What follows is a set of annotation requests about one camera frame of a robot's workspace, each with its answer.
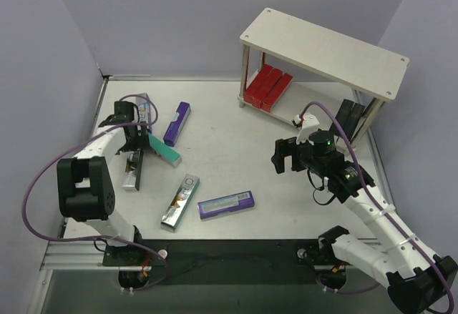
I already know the teal toothpaste box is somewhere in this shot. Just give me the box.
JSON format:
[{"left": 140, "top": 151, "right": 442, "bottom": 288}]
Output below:
[{"left": 148, "top": 134, "right": 182, "bottom": 167}]

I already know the silver rio box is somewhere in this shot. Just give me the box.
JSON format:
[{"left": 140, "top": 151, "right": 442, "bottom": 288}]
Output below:
[
  {"left": 135, "top": 93, "right": 153, "bottom": 133},
  {"left": 122, "top": 149, "right": 144, "bottom": 192},
  {"left": 160, "top": 174, "right": 200, "bottom": 232}
]

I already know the purple toothpaste box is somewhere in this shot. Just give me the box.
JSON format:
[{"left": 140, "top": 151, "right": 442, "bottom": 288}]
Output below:
[
  {"left": 163, "top": 102, "right": 191, "bottom": 147},
  {"left": 198, "top": 190, "right": 255, "bottom": 220}
]

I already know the red toothpaste box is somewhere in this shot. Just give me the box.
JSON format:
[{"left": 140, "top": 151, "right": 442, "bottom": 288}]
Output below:
[
  {"left": 252, "top": 69, "right": 283, "bottom": 109},
  {"left": 261, "top": 73, "right": 293, "bottom": 112},
  {"left": 243, "top": 64, "right": 273, "bottom": 103}
]

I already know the silver Rio box bottom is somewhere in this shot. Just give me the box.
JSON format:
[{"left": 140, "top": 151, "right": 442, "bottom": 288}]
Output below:
[{"left": 160, "top": 174, "right": 200, "bottom": 232}]

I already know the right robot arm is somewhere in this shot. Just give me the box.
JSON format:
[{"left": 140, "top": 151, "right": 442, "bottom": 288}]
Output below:
[{"left": 271, "top": 131, "right": 457, "bottom": 313}]

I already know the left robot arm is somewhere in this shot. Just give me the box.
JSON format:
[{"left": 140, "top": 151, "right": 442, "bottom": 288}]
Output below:
[{"left": 57, "top": 101, "right": 149, "bottom": 265}]

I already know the white two-tier shelf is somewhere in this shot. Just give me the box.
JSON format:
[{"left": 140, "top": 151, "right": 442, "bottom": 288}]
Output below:
[{"left": 238, "top": 8, "right": 409, "bottom": 147}]

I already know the silver Rio box top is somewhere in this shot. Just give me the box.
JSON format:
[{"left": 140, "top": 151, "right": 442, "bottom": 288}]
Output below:
[{"left": 135, "top": 93, "right": 153, "bottom": 133}]

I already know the purple toothpaste box flat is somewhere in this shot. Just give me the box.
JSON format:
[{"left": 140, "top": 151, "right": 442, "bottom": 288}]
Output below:
[{"left": 198, "top": 190, "right": 255, "bottom": 220}]

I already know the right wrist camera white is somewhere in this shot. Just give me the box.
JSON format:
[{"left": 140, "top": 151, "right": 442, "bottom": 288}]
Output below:
[{"left": 292, "top": 113, "right": 320, "bottom": 144}]

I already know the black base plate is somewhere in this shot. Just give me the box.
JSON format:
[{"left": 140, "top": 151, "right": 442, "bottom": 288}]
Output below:
[{"left": 102, "top": 239, "right": 348, "bottom": 289}]

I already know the aluminium frame rail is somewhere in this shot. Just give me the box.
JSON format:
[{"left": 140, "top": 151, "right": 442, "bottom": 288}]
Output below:
[{"left": 26, "top": 74, "right": 151, "bottom": 314}]

